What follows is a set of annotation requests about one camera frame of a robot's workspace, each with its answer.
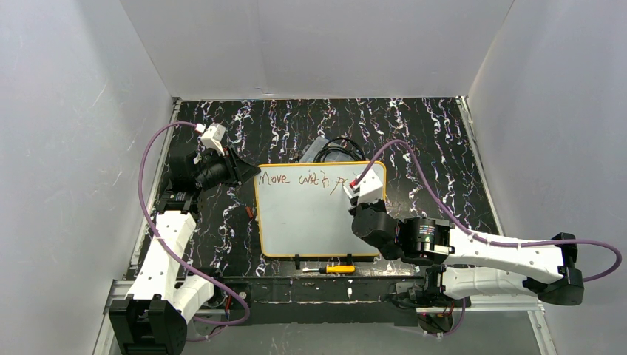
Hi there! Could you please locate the white whiteboard marker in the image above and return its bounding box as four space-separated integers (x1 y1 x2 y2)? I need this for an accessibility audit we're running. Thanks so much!
342 183 353 198

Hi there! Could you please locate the red marker cap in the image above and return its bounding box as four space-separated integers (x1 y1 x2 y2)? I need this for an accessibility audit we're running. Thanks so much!
245 206 254 219

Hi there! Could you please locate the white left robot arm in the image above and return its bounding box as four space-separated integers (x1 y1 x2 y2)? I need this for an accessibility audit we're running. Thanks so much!
109 147 261 354

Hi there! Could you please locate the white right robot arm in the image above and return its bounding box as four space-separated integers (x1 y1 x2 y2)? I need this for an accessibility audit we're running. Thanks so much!
349 197 585 306

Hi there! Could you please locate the yellow framed whiteboard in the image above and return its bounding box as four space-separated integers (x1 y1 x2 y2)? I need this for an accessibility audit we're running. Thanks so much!
254 161 379 258

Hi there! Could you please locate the clear plastic screw box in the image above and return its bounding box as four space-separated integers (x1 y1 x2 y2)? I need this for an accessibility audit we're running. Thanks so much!
298 136 366 163

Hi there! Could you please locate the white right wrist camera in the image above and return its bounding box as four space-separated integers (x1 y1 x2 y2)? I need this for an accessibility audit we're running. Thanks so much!
351 169 384 205

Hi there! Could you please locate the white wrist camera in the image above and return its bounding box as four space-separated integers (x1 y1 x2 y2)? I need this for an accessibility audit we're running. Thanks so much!
200 123 226 155
351 169 384 205

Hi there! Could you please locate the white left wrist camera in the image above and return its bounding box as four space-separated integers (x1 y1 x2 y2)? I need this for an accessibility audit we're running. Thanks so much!
200 123 226 155

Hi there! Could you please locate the black coiled cable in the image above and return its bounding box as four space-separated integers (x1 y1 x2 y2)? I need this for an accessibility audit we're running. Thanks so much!
313 138 367 164

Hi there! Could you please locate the yellow handled screwdriver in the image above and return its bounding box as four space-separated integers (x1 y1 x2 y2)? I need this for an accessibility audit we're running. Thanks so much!
302 266 356 274

